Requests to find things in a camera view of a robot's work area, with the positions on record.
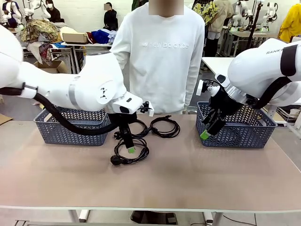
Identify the patterned clothes pile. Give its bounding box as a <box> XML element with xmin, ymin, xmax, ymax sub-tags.
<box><xmin>20</xmin><ymin>18</ymin><xmax>61</xmax><ymax>64</ymax></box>

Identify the seated person in black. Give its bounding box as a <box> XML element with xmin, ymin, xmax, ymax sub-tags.
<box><xmin>103</xmin><ymin>2</ymin><xmax>118</xmax><ymax>31</ymax></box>

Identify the grey-blue plastic lattice basket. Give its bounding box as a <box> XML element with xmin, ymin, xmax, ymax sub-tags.
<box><xmin>195</xmin><ymin>101</ymin><xmax>278</xmax><ymax>149</ymax></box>
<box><xmin>33</xmin><ymin>105</ymin><xmax>112</xmax><ymax>147</ymax></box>

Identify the black right arm hose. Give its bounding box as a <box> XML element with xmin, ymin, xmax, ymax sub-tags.
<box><xmin>252</xmin><ymin>43</ymin><xmax>301</xmax><ymax>110</ymax></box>

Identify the flat cardboard piece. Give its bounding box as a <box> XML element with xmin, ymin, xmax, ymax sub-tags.
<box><xmin>0</xmin><ymin>114</ymin><xmax>14</xmax><ymax>126</ymax></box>

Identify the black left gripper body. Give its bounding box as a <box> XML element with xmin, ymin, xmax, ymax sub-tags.
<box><xmin>108</xmin><ymin>112</ymin><xmax>139</xmax><ymax>134</ymax></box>

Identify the person in white sweatshirt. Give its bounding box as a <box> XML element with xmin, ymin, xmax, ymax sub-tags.
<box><xmin>109</xmin><ymin>0</ymin><xmax>206</xmax><ymax>115</ymax></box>

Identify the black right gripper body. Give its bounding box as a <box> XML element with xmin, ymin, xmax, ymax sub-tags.
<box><xmin>207</xmin><ymin>85</ymin><xmax>238</xmax><ymax>116</ymax></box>

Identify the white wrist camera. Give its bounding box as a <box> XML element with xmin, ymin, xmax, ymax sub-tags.
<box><xmin>196</xmin><ymin>79</ymin><xmax>221</xmax><ymax>97</ymax></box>
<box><xmin>138</xmin><ymin>100</ymin><xmax>155</xmax><ymax>117</ymax></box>

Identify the grey background table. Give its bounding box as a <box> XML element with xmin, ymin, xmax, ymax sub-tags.
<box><xmin>227</xmin><ymin>30</ymin><xmax>278</xmax><ymax>57</ymax></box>

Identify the open cardboard box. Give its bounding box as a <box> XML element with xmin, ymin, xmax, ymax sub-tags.
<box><xmin>34</xmin><ymin>60</ymin><xmax>69</xmax><ymax>75</ymax></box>

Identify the white side table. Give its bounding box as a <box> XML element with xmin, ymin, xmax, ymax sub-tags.
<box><xmin>201</xmin><ymin>56</ymin><xmax>236</xmax><ymax>83</ymax></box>

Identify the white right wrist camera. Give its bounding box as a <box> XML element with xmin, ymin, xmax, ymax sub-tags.
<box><xmin>196</xmin><ymin>79</ymin><xmax>221</xmax><ymax>97</ymax></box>

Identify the person in dark clothes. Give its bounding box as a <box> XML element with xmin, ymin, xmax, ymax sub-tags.
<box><xmin>44</xmin><ymin>0</ymin><xmax>62</xmax><ymax>23</ymax></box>

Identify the black power cable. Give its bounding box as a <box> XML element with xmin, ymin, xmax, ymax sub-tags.
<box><xmin>110</xmin><ymin>137</ymin><xmax>150</xmax><ymax>167</ymax></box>
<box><xmin>113</xmin><ymin>119</ymin><xmax>152</xmax><ymax>140</ymax></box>

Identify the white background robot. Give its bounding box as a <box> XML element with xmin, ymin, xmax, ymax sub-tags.
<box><xmin>232</xmin><ymin>0</ymin><xmax>250</xmax><ymax>26</ymax></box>
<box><xmin>261</xmin><ymin>2</ymin><xmax>279</xmax><ymax>31</ymax></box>
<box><xmin>0</xmin><ymin>0</ymin><xmax>23</xmax><ymax>26</ymax></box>

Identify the white table frame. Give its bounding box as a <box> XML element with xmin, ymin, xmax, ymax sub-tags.
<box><xmin>14</xmin><ymin>208</ymin><xmax>223</xmax><ymax>226</ymax></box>

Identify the person in yellow jacket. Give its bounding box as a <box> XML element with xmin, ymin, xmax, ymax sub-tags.
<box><xmin>278</xmin><ymin>3</ymin><xmax>301</xmax><ymax>43</ymax></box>

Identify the flat cardboard box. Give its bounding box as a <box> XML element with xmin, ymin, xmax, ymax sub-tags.
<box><xmin>61</xmin><ymin>32</ymin><xmax>89</xmax><ymax>44</ymax></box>

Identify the black arm hose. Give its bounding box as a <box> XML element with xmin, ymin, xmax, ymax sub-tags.
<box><xmin>252</xmin><ymin>43</ymin><xmax>301</xmax><ymax>110</ymax></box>
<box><xmin>0</xmin><ymin>87</ymin><xmax>119</xmax><ymax>137</ymax></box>

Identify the blue clothes heap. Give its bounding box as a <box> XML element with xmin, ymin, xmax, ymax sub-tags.
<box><xmin>90</xmin><ymin>29</ymin><xmax>117</xmax><ymax>45</ymax></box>

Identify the black left arm hose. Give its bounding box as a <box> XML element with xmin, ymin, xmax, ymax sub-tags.
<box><xmin>0</xmin><ymin>87</ymin><xmax>119</xmax><ymax>137</ymax></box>

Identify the white clothes table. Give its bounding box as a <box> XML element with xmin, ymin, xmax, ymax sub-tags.
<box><xmin>23</xmin><ymin>41</ymin><xmax>113</xmax><ymax>73</ymax></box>

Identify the black coiled thin cable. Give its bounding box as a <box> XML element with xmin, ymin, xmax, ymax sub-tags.
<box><xmin>150</xmin><ymin>115</ymin><xmax>181</xmax><ymax>138</ymax></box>

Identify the person in yellow floral shirt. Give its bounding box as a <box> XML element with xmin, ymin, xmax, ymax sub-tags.
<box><xmin>191</xmin><ymin>0</ymin><xmax>233</xmax><ymax>71</ymax></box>

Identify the black tripod stand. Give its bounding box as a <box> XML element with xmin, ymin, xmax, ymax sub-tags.
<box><xmin>244</xmin><ymin>0</ymin><xmax>263</xmax><ymax>57</ymax></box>

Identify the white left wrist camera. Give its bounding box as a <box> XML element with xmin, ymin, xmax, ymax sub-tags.
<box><xmin>138</xmin><ymin>100</ymin><xmax>155</xmax><ymax>117</ymax></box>

